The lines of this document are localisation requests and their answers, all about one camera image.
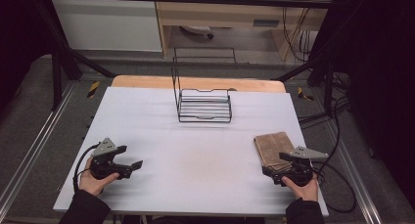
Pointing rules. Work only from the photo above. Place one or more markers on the aluminium floor rail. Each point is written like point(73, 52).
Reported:
point(32, 149)
point(355, 178)

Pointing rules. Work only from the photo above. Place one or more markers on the black curtain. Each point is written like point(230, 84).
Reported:
point(381, 70)
point(19, 38)

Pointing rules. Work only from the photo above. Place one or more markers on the person's left hand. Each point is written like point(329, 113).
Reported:
point(91, 185)

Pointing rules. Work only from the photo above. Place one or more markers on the brown towel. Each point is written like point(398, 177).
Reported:
point(272, 149)

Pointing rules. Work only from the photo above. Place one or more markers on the white cabinet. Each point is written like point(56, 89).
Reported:
point(104, 22)

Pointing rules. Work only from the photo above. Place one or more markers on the person's right hand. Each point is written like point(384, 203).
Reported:
point(306, 192)

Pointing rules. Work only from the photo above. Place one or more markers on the black frame post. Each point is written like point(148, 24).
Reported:
point(57, 77)
point(328, 83)

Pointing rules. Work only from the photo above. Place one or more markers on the grey chair base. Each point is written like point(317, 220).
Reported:
point(197, 29)

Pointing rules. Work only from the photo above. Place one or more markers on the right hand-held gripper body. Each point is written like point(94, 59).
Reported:
point(301, 171)

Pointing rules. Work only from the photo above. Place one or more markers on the light wooden desk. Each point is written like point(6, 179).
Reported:
point(221, 15)

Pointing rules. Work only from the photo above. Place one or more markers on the white table mat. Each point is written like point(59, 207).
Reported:
point(195, 152)

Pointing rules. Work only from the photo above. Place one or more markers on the yellow black floor tape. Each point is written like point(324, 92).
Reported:
point(305, 94)
point(93, 89)

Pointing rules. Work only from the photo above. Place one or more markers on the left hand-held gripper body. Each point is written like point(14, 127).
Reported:
point(103, 163)

